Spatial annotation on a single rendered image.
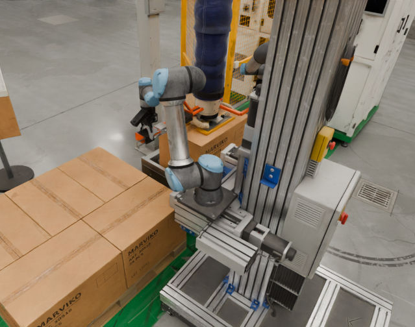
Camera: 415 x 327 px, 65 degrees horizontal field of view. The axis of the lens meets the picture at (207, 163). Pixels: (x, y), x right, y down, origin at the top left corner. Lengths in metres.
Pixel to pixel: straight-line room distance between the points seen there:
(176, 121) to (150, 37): 1.87
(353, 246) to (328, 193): 1.64
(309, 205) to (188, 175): 0.54
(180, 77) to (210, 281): 1.43
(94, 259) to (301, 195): 1.23
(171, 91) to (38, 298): 1.27
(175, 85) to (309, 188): 0.72
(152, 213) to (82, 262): 0.53
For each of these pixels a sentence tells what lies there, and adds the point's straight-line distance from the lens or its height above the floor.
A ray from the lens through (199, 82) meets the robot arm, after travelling 1.41.
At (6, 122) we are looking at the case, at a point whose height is 0.76.
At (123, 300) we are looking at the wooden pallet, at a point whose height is 0.08.
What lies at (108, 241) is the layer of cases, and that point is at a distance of 2.14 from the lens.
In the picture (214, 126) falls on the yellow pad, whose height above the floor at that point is 0.97.
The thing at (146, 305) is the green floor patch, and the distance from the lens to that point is 2.48.
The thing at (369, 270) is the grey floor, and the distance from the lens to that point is 3.01.
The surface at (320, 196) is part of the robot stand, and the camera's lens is 1.48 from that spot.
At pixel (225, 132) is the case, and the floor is 0.94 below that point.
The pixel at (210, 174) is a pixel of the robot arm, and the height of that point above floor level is 1.23.
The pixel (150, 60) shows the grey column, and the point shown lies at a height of 1.06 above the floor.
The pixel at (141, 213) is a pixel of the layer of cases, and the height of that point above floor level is 0.54.
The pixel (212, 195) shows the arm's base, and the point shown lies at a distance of 1.56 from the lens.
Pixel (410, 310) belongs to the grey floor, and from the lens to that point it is 2.94.
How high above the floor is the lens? 2.15
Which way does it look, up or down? 37 degrees down
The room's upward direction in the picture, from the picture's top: 4 degrees clockwise
